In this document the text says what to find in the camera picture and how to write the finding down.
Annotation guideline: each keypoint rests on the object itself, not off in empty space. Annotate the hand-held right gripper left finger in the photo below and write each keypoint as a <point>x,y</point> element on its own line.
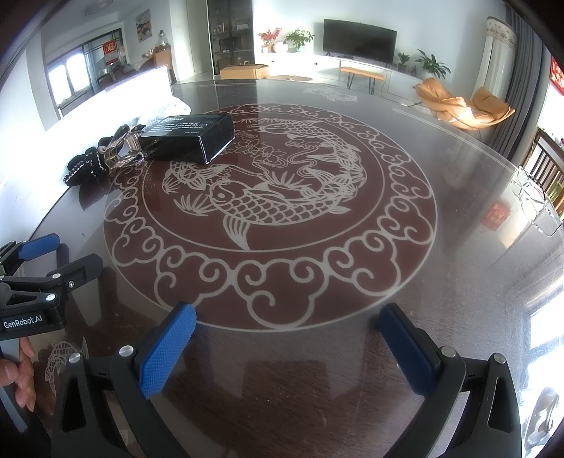
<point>167,348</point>

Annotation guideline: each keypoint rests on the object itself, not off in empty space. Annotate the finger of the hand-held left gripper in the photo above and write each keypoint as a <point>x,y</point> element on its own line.
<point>81,269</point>
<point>39,245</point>

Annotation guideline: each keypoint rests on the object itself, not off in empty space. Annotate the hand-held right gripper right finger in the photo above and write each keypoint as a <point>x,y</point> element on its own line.
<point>405,348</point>

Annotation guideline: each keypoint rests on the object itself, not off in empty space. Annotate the glass patterned desktop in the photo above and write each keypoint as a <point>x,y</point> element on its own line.
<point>440,308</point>

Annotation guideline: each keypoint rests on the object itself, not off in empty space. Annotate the person's left hand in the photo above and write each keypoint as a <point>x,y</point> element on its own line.
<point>22,378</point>

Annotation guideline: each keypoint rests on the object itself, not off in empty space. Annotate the rhinestone buckle accessory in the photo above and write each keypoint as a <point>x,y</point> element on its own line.
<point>121,152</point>

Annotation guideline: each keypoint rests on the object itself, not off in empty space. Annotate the black cardboard box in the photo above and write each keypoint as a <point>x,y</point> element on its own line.
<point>194,136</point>

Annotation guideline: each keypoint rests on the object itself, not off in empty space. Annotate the white plastic bag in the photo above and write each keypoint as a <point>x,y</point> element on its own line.
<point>169,110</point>

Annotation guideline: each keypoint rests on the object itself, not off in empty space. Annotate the red window decal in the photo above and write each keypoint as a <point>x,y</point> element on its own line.
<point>111,47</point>

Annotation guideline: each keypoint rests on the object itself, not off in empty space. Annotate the wooden sideboard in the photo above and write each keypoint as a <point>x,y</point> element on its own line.
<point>162,58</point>

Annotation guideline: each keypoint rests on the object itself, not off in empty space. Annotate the dark wooden chair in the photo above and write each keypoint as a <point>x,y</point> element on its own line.
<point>546,163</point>

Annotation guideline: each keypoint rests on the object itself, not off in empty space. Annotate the glass jug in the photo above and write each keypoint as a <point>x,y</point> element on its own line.
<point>163,39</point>

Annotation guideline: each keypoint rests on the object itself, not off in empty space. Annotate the orange lounge chair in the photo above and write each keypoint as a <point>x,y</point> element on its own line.
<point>458,108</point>

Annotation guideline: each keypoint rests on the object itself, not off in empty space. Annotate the brown cardboard box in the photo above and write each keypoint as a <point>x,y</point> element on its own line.
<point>244,72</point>

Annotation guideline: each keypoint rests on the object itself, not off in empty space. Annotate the glass display cabinet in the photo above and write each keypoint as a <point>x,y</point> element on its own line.
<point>231,35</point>

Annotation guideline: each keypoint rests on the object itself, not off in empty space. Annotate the wooden bench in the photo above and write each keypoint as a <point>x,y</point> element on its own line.
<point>361,73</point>

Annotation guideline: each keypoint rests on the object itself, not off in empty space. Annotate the round beige rug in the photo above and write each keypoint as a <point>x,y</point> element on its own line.
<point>288,78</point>

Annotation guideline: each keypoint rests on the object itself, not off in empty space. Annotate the large leafy potted plant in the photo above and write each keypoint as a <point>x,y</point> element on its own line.
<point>432,66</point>

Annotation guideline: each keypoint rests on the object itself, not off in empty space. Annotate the small green potted plant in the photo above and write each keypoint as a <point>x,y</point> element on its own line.
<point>403,60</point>

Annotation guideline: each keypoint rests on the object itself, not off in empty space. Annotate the grey curtain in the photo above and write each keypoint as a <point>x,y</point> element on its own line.
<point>526,79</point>

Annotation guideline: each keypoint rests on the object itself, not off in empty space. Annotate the white television cabinet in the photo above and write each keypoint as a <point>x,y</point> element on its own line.
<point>317,64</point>

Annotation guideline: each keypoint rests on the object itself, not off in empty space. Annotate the red flowers in vase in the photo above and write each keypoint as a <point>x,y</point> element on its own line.
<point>269,37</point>

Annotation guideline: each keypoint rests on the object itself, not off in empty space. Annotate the white curtain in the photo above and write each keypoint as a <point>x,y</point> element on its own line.
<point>495,57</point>

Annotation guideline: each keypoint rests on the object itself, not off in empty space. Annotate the black flat television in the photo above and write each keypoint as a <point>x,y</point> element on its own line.
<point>359,39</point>

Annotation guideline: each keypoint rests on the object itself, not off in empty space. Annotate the framed wall painting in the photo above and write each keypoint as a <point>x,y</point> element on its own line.
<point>143,25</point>

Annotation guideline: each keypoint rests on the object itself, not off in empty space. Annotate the red wall hanging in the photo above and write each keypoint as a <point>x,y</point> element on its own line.
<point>557,75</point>

